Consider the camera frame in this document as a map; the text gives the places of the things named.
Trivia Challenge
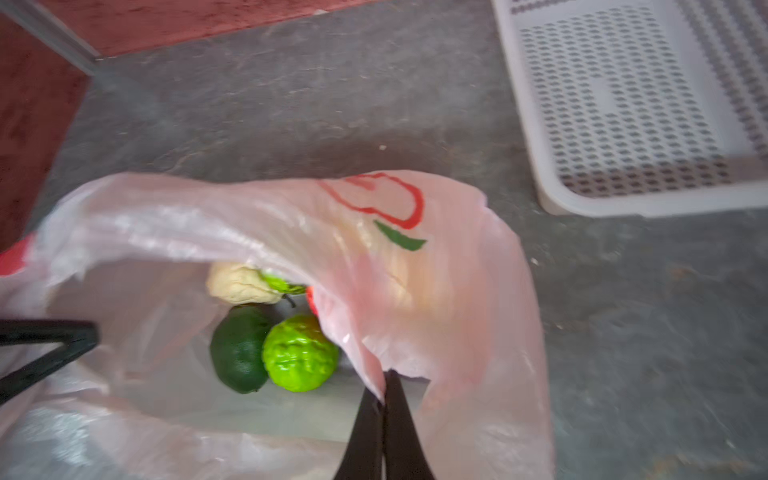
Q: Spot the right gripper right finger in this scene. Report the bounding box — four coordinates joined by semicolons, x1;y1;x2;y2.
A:
383;370;435;480

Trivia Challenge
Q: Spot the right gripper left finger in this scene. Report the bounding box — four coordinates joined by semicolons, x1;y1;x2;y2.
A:
333;401;383;480

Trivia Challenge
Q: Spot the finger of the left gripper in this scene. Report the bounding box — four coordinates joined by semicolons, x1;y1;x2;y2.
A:
1;319;99;405

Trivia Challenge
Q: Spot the pink printed plastic bag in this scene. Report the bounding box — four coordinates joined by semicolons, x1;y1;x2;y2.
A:
0;170;556;480

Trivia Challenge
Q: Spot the white perforated plastic basket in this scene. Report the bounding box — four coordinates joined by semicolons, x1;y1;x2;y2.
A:
493;1;767;218

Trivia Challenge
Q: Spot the bright green bumpy fruit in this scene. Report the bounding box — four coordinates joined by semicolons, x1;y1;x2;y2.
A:
262;314;340;393

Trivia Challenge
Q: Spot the beige fruit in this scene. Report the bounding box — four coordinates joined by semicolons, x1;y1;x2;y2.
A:
206;263;283;305

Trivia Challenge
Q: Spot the dark green avocado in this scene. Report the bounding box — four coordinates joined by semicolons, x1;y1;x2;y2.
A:
209;305;273;394

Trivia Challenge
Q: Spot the left aluminium corner post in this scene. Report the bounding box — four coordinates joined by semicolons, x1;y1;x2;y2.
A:
1;0;101;76

